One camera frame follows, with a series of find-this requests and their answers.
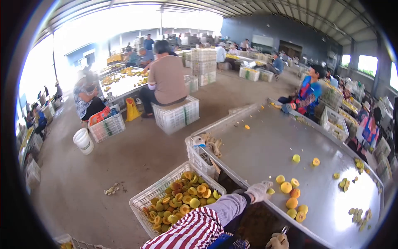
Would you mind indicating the person's left hand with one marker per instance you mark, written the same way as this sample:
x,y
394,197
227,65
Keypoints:
x,y
256,192

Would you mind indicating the person's right hand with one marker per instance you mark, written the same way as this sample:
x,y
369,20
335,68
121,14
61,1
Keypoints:
x,y
276,242

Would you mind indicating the person's left fingers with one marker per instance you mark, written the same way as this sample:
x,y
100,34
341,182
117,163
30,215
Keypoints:
x,y
266,185

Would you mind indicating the person's right fingers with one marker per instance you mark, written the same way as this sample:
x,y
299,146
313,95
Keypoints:
x,y
279,238

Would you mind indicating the small yellow peach piece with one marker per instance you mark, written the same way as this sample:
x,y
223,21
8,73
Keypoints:
x,y
270,191

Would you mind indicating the metal pitting tool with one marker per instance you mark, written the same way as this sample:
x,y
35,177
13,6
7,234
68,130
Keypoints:
x,y
284,230

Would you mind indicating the black wrist band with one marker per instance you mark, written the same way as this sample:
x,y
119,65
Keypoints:
x,y
247,198

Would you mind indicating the pile of brown peach pits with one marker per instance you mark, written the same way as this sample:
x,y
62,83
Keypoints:
x,y
259,222

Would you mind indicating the group of whole yellow peaches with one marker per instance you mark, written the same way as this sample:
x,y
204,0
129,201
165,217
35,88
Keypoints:
x,y
292,203

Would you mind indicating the yellow-green peach half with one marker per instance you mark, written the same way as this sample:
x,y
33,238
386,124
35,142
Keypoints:
x,y
296,158

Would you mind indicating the orange peach half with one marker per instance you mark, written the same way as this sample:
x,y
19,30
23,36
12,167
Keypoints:
x,y
316,161

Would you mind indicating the pile of tan gloves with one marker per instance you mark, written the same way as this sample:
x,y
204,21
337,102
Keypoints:
x,y
213,143

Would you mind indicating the white plastic crate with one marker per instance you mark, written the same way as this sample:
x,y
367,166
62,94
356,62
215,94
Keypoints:
x,y
199,158
191,83
149,194
176,116
248,74
107,127
266,76
334,124
77,244

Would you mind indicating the cluster of small peach bits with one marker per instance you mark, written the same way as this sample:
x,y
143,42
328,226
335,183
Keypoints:
x,y
344,184
359,164
360,218

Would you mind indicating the pile of peach halves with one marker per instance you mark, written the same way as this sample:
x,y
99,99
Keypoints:
x,y
178,200

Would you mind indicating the person's body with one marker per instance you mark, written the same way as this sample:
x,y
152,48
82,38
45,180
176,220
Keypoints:
x,y
189,232

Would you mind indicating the stack of white crates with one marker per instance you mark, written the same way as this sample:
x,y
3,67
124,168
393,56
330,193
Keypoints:
x,y
203,67

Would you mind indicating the yellow plastic bag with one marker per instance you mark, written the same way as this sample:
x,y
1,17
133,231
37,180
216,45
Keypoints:
x,y
132,109

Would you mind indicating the pile of peach skins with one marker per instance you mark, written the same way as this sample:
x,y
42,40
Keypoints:
x,y
111,189

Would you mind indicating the steel table with peaches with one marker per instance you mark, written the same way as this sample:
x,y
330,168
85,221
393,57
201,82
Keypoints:
x,y
122,82

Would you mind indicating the white plastic bucket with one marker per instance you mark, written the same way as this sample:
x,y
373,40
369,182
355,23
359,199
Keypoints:
x,y
83,141

